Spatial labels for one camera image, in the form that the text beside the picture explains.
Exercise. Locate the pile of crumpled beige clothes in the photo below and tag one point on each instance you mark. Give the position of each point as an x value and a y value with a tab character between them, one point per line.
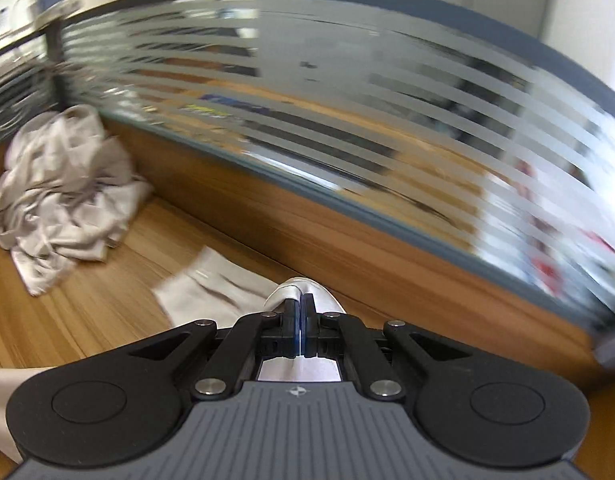
62	195

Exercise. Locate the frosted striped glass partition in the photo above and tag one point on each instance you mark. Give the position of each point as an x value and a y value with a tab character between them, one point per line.
337	90

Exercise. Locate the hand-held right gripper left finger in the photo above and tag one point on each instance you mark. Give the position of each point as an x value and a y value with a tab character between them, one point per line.
292	330

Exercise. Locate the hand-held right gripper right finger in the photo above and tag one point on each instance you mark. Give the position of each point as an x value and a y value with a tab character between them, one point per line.
309	330

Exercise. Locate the white collared shirt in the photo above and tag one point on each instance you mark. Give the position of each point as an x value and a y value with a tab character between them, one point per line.
212	285

